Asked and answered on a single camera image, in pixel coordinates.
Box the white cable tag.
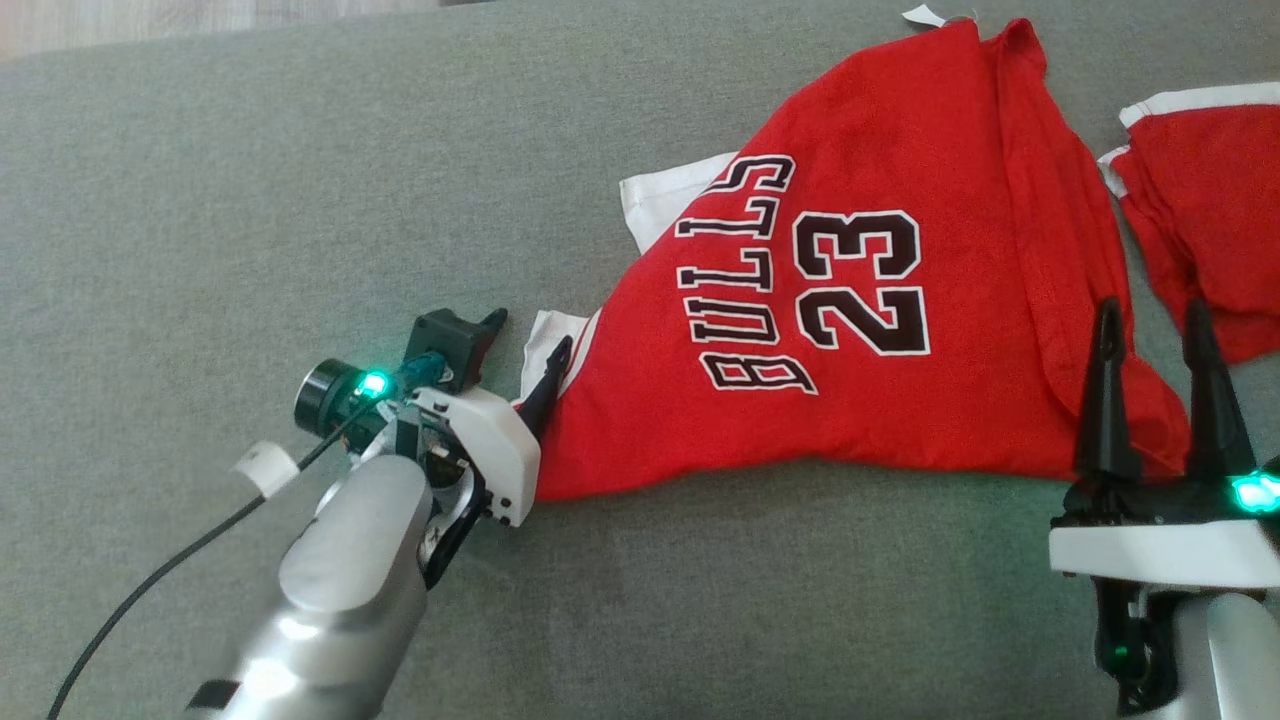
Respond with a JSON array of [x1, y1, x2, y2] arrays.
[[230, 441, 300, 499]]

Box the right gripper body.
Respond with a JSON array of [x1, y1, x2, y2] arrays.
[[1048, 477, 1280, 590]]

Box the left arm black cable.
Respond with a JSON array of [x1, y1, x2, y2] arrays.
[[45, 405, 401, 720]]

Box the red shorts with white trim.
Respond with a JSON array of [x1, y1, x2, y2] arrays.
[[1098, 80, 1280, 366]]

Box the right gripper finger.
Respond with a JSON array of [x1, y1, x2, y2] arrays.
[[1075, 297, 1142, 487], [1183, 299, 1257, 482]]

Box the red Bulls 23 jersey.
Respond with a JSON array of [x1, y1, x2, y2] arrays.
[[512, 5, 1191, 503]]

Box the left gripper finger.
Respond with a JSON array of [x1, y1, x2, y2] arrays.
[[517, 335, 574, 442]]

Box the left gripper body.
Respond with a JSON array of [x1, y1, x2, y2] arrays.
[[405, 385, 542, 529]]

